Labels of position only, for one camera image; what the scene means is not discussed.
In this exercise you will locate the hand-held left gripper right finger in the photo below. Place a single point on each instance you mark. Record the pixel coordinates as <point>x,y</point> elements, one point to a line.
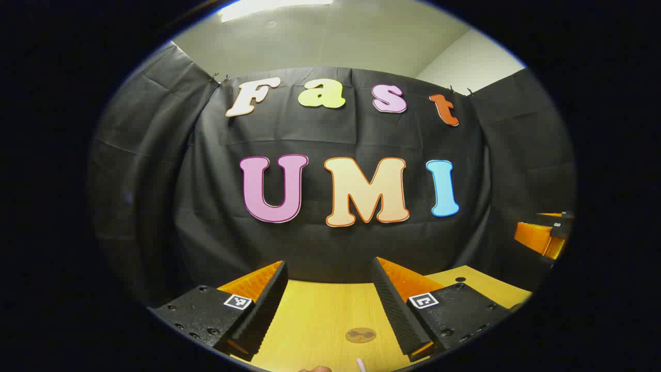
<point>397,310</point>

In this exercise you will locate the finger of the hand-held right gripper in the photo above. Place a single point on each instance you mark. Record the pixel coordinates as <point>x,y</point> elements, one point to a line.
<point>555,214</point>
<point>534,236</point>

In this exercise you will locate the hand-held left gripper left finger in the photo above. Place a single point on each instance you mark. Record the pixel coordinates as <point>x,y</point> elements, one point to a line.
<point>266,310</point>

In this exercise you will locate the round brown coaster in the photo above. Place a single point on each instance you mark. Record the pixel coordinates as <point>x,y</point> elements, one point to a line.
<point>360,335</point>

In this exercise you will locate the white toothbrush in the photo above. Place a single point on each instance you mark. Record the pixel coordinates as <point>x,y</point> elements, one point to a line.
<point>361,366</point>

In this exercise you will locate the wooden desktop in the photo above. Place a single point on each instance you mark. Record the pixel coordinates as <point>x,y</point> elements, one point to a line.
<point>320,320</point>

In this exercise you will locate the black backdrop cloth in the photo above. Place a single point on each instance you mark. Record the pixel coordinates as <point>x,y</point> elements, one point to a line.
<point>335,243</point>

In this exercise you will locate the ceiling light panel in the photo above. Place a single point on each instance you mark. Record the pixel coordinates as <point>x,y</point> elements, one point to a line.
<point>268,8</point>

